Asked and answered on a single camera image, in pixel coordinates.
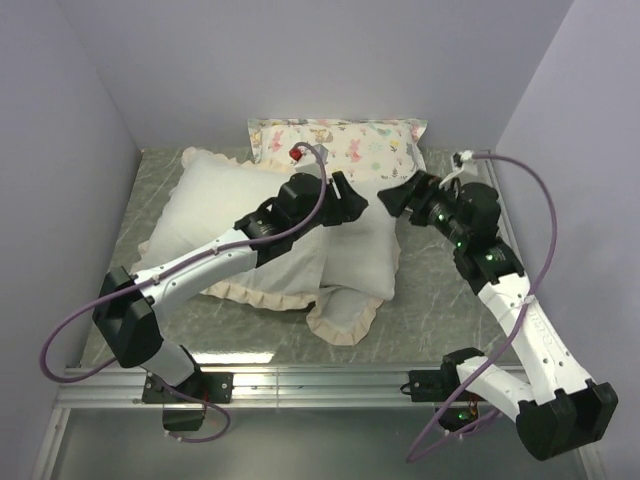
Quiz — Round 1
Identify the aluminium right side rail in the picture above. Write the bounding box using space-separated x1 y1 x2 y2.
477 149 554 361

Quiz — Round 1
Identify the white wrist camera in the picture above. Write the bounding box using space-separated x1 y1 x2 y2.
289 144 328 178
439 150 478 189

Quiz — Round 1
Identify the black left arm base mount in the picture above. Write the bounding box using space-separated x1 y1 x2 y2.
141 372 234 444

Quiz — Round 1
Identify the plain white pillow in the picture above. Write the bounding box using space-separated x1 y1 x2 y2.
321 180 400 300

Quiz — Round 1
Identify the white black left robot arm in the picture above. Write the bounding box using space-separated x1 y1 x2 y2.
92 173 368 402

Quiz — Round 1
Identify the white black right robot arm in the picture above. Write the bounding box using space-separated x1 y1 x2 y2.
378 171 618 460

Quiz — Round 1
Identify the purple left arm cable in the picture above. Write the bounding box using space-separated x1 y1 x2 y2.
39 142 331 444

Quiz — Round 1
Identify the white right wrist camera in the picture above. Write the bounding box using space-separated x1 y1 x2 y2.
439 150 478 189

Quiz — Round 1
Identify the aluminium front rail frame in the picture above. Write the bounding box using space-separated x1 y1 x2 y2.
29 362 601 480

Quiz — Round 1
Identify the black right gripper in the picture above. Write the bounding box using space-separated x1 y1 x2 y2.
376 169 468 246

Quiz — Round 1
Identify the animal print patterned pillow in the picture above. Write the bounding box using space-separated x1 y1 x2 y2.
247 118 428 183

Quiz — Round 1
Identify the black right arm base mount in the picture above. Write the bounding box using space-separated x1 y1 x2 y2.
408 367 501 441

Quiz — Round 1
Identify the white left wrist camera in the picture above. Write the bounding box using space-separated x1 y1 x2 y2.
289 144 328 178

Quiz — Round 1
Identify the white pillow with cream ruffle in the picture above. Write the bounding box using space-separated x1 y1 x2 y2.
130 146 385 347

